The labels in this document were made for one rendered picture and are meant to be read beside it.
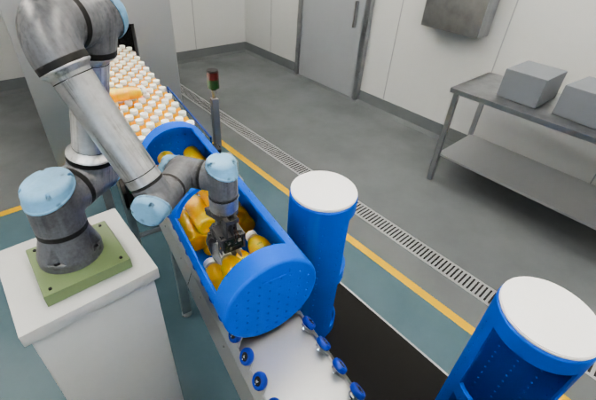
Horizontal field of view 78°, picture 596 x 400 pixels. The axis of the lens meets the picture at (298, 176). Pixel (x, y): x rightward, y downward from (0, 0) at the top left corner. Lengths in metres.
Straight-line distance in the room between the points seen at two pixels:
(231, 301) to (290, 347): 0.29
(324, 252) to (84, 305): 0.90
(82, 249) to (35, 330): 0.19
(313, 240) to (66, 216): 0.89
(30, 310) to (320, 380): 0.74
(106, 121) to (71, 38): 0.15
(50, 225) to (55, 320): 0.22
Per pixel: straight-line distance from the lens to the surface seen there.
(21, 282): 1.19
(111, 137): 0.81
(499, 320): 1.32
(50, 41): 0.80
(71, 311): 1.07
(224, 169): 0.88
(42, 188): 1.02
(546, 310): 1.37
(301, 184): 1.53
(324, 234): 1.49
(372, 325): 2.21
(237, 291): 0.95
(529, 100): 3.28
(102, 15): 0.89
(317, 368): 1.15
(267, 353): 1.16
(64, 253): 1.08
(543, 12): 3.98
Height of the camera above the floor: 1.94
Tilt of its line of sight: 35 degrees down
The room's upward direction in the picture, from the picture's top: 4 degrees clockwise
